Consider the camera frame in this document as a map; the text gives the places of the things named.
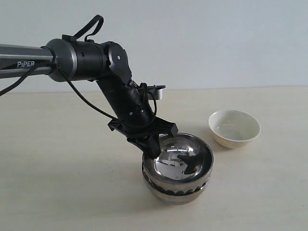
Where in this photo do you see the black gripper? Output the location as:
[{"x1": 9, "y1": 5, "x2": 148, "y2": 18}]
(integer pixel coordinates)
[{"x1": 96, "y1": 78, "x2": 178, "y2": 158}]

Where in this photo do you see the smooth steel bowl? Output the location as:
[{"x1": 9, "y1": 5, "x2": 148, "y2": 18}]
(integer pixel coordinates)
[{"x1": 142, "y1": 165, "x2": 212, "y2": 205}]

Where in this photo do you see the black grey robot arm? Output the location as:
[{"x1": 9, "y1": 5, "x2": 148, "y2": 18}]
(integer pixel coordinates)
[{"x1": 0, "y1": 36, "x2": 178, "y2": 159}]

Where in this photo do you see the cream ceramic bowl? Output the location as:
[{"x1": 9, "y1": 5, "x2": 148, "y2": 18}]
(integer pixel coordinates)
[{"x1": 208, "y1": 109, "x2": 261, "y2": 149}]

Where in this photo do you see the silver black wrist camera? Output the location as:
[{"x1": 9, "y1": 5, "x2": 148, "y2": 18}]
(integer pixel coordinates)
[{"x1": 137, "y1": 85, "x2": 166, "y2": 100}]

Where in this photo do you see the black cable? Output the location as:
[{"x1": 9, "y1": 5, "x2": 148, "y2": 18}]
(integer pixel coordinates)
[{"x1": 0, "y1": 64, "x2": 116, "y2": 120}]

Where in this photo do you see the ribbed steel bowl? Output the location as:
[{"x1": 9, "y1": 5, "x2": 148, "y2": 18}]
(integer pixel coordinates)
[{"x1": 142, "y1": 133, "x2": 214, "y2": 180}]

